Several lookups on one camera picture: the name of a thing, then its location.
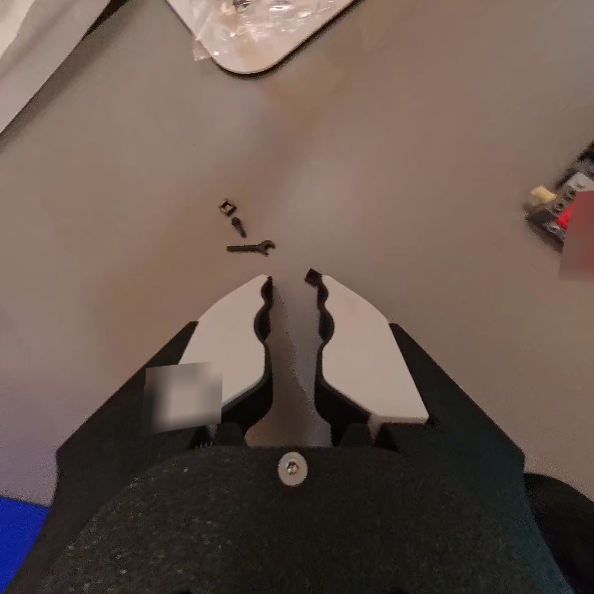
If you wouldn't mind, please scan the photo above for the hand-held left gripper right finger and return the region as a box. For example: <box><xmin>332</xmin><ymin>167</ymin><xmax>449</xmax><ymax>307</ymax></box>
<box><xmin>316</xmin><ymin>275</ymin><xmax>429</xmax><ymax>424</ymax></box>

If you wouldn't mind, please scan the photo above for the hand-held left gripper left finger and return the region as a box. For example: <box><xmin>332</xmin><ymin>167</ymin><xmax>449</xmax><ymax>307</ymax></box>
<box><xmin>179</xmin><ymin>275</ymin><xmax>274</xmax><ymax>414</ymax></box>

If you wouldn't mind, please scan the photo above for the black toy wrench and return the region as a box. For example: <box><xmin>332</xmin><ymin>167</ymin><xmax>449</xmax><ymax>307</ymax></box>
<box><xmin>226</xmin><ymin>239</ymin><xmax>277</xmax><ymax>257</ymax></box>

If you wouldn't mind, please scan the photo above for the toy brick car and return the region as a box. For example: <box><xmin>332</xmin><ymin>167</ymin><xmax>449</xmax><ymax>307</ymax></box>
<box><xmin>524</xmin><ymin>139</ymin><xmax>594</xmax><ymax>253</ymax></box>

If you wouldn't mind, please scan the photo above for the grey desk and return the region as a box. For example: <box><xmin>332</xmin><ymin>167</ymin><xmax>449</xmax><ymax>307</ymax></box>
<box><xmin>0</xmin><ymin>0</ymin><xmax>594</xmax><ymax>594</ymax></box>

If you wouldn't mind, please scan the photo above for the wooden white book stand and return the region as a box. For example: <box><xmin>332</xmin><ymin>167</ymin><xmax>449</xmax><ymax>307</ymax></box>
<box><xmin>165</xmin><ymin>0</ymin><xmax>361</xmax><ymax>76</ymax></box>

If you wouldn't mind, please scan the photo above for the blue plastic bin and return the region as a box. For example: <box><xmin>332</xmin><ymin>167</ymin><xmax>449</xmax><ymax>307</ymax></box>
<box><xmin>0</xmin><ymin>494</ymin><xmax>50</xmax><ymax>594</ymax></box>

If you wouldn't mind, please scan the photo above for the clear bag of black parts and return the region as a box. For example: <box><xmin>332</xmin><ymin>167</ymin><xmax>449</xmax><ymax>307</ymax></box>
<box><xmin>188</xmin><ymin>0</ymin><xmax>345</xmax><ymax>62</ymax></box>

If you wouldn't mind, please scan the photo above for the white instruction booklet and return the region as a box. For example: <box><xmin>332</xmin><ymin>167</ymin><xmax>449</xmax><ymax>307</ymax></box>
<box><xmin>0</xmin><ymin>0</ymin><xmax>113</xmax><ymax>136</ymax></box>

